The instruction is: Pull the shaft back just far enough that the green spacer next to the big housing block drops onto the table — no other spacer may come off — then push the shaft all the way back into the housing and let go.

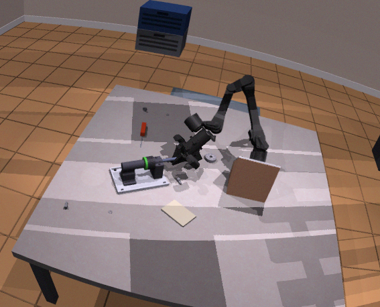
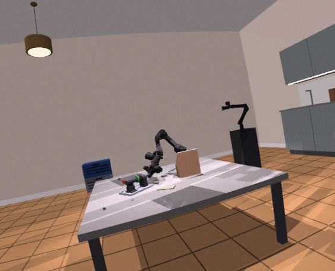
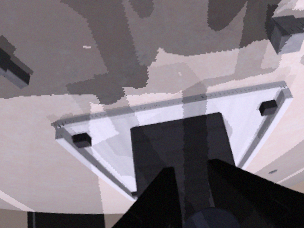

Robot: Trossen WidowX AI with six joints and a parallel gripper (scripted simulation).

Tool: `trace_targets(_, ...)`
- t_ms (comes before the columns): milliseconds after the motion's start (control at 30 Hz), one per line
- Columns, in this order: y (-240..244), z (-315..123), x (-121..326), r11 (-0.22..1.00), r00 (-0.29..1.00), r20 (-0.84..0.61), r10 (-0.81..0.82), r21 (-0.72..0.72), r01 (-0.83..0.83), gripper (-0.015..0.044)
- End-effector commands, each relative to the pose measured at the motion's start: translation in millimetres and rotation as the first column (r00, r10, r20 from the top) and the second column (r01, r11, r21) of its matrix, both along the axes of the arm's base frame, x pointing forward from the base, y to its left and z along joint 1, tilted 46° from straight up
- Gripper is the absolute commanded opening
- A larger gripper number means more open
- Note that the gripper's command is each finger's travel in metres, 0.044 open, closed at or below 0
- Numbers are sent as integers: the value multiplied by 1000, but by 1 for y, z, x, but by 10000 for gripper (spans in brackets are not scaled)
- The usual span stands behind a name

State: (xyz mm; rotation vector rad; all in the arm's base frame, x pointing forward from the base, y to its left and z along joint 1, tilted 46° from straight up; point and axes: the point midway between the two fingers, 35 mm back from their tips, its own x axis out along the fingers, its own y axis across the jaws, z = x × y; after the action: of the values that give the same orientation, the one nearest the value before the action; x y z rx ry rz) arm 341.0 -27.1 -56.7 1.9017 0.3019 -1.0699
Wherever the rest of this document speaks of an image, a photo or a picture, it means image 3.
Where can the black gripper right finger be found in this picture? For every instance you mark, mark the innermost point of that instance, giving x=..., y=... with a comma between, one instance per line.
x=255, y=201

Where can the blue-grey cylinder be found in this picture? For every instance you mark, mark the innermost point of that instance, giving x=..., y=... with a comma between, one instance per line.
x=212, y=217

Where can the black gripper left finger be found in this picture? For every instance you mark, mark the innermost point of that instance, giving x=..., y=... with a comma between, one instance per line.
x=157, y=207

